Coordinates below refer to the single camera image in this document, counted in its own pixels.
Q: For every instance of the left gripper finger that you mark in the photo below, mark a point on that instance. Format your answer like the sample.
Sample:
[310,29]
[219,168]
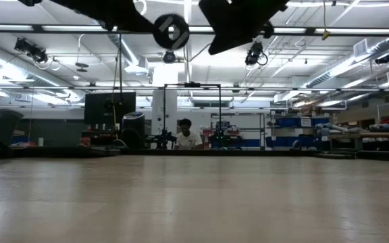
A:
[132,18]
[133,28]

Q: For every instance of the wooden workbench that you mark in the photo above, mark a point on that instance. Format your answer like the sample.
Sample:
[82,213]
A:
[377,135]

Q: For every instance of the black monitor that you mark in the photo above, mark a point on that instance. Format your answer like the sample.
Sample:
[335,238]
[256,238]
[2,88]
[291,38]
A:
[110,108]

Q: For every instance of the blue grey office chair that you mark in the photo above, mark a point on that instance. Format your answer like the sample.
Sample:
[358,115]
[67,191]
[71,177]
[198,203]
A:
[3,125]

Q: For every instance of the black overhead light beam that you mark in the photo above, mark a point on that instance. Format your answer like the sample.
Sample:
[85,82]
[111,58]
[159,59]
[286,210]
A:
[37,28]

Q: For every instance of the shelf with blue bins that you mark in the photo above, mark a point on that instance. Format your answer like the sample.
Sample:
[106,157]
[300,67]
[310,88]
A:
[297,121]

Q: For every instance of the person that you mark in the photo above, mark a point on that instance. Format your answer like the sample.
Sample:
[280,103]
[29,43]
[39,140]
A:
[187,140]

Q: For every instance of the black gantry frame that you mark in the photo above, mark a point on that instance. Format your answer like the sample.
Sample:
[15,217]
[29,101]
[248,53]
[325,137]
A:
[219,108]

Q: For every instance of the black overhead camera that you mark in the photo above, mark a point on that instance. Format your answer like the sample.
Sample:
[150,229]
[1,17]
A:
[255,54]
[169,56]
[32,50]

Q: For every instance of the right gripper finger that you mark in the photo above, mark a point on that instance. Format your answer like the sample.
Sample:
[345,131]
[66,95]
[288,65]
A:
[225,23]

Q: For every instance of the yellow hanging tag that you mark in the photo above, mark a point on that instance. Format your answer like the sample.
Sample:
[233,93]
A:
[325,34]

